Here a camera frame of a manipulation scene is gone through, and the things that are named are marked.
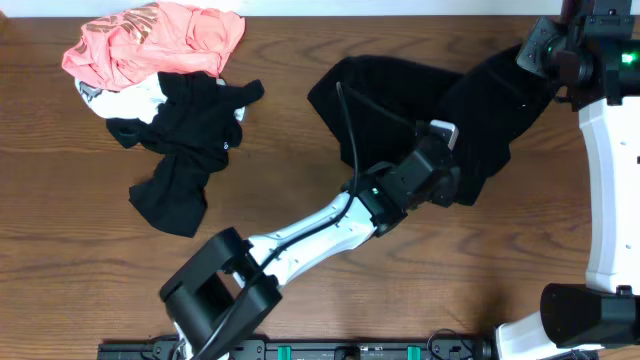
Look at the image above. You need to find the pink printed shirt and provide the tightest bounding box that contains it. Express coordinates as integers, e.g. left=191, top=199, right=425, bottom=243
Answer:
left=61, top=2, right=246, bottom=91

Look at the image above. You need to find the black velvet skirt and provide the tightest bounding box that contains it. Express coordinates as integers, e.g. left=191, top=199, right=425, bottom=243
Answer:
left=307, top=46, right=552, bottom=206

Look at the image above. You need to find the black crumpled garment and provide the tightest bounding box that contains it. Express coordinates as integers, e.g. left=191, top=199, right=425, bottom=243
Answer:
left=106, top=72, right=264, bottom=237

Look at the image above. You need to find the white printed shirt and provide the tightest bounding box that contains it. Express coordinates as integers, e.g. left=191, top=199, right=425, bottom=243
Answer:
left=74, top=72, right=264, bottom=128

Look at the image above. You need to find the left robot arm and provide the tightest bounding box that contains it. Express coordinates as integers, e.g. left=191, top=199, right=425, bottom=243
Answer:
left=159, top=120, right=460, bottom=359

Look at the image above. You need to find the left black cable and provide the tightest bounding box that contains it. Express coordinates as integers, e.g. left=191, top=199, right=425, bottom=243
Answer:
left=189, top=81, right=362, bottom=360

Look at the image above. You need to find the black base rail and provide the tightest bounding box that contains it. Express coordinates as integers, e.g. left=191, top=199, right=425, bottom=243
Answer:
left=97, top=334, right=496, bottom=360

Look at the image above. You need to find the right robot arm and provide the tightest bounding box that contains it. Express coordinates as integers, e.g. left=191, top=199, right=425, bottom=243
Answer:
left=479, top=0, right=639, bottom=360

